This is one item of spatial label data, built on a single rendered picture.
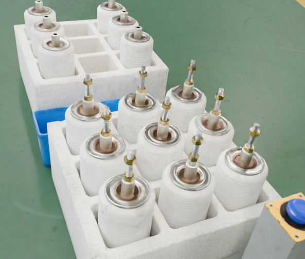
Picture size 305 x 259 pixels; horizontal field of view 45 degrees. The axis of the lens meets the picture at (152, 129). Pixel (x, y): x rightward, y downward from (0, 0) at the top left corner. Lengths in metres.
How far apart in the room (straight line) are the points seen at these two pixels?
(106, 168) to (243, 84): 0.91
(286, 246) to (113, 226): 0.26
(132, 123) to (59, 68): 0.32
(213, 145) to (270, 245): 0.26
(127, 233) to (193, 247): 0.14
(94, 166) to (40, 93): 0.40
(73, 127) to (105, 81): 0.32
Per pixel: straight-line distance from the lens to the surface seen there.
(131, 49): 1.09
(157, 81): 1.13
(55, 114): 1.04
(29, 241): 0.89
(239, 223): 0.72
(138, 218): 0.61
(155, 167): 0.74
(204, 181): 0.66
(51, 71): 1.05
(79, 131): 0.77
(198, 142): 0.61
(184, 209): 0.67
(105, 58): 1.18
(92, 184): 0.72
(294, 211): 0.56
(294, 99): 1.48
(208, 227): 0.70
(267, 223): 0.59
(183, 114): 0.85
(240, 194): 0.73
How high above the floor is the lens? 0.72
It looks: 38 degrees down
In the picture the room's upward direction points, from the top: 7 degrees clockwise
